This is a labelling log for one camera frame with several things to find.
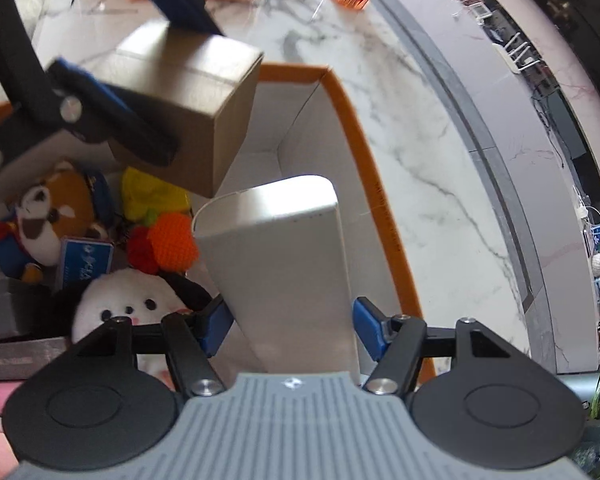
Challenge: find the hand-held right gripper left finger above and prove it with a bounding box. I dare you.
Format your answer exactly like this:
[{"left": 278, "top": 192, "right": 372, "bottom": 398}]
[{"left": 72, "top": 296, "right": 233, "bottom": 396}]

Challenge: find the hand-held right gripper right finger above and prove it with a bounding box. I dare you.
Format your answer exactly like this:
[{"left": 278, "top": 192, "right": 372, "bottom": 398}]
[{"left": 352, "top": 296, "right": 528, "bottom": 396}]

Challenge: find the brown cardboard box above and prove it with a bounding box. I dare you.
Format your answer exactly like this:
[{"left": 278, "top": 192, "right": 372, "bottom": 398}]
[{"left": 87, "top": 19, "right": 265, "bottom": 200}]

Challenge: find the long white box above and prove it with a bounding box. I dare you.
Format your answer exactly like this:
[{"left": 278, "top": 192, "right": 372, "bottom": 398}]
[{"left": 192, "top": 175, "right": 363, "bottom": 376}]

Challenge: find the orange storage box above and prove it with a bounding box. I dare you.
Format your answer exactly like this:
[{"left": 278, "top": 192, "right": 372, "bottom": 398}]
[{"left": 0, "top": 62, "right": 438, "bottom": 381}]

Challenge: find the dark grey box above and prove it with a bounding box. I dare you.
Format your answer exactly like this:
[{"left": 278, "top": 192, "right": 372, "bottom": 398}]
[{"left": 0, "top": 277, "right": 61, "bottom": 341}]

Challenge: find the yellow soft bundle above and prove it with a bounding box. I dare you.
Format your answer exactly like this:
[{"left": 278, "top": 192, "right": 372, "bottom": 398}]
[{"left": 121, "top": 166, "right": 193, "bottom": 225}]

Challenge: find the white plush with black ears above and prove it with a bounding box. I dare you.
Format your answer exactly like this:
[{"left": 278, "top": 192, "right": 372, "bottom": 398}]
[{"left": 55, "top": 267, "right": 216, "bottom": 391}]

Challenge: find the orange crochet fruit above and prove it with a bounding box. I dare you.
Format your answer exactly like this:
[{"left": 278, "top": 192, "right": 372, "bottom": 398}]
[{"left": 147, "top": 211, "right": 200, "bottom": 268}]

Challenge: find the red crochet fruit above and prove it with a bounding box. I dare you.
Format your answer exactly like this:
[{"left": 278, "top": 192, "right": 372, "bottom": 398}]
[{"left": 127, "top": 225, "right": 162, "bottom": 275}]

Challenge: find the red panda plush toy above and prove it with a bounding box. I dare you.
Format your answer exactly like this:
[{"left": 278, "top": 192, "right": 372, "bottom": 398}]
[{"left": 0, "top": 160, "right": 113, "bottom": 283}]

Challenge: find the blue card box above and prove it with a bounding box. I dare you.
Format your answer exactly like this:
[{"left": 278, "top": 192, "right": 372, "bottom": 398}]
[{"left": 57, "top": 238, "right": 114, "bottom": 291}]

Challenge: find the grey lettered flat box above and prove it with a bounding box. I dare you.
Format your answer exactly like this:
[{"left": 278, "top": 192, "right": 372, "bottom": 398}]
[{"left": 0, "top": 336, "right": 73, "bottom": 382}]

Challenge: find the white charger with cable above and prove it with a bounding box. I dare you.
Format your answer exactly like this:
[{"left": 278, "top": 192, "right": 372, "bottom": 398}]
[{"left": 574, "top": 194, "right": 600, "bottom": 228}]

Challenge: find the white wire rack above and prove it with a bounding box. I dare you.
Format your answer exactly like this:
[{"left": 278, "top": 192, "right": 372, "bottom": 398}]
[{"left": 495, "top": 32, "right": 537, "bottom": 75}]

